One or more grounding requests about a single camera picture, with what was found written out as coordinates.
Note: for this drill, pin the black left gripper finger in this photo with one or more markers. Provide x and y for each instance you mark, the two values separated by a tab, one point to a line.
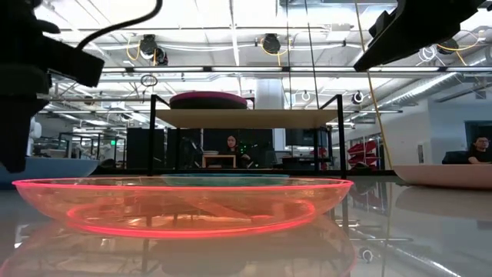
15	131

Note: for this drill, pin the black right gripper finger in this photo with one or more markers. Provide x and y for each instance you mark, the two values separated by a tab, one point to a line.
386	19
407	44

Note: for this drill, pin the grey-blue plate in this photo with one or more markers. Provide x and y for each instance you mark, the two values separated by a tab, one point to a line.
65	167

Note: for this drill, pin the transparent orange plate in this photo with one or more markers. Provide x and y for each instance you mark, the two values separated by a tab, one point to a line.
184	207

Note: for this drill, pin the green plate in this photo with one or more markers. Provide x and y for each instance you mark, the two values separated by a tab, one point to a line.
227	175

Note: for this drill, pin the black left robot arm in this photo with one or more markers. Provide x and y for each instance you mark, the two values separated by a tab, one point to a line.
15	15

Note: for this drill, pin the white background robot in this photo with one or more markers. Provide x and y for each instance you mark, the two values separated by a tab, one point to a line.
35	131

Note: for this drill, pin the dark blue door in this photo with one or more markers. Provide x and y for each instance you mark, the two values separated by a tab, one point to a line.
476	134

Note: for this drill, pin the red storage bins rack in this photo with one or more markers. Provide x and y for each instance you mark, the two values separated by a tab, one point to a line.
363	150

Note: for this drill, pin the black cabinet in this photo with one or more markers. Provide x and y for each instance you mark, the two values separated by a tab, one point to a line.
138	148

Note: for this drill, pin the seated person with glasses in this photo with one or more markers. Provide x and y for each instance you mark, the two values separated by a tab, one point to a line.
480	148

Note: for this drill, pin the black computer monitor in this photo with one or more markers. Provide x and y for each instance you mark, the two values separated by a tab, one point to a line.
303	136

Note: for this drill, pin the long ceiling light bar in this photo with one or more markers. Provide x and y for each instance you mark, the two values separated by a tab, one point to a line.
246	69

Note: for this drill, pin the seated person at desk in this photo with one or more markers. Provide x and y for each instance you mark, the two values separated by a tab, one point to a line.
232	144

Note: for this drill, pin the small wooden table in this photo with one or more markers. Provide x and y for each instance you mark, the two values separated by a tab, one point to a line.
219	155

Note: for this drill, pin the silver ventilation duct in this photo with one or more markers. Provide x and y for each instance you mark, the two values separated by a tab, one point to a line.
423	90

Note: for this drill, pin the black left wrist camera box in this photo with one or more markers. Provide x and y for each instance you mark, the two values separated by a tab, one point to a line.
73	63

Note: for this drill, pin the black frame wooden shelf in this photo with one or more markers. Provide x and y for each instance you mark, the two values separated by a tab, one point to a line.
246	118

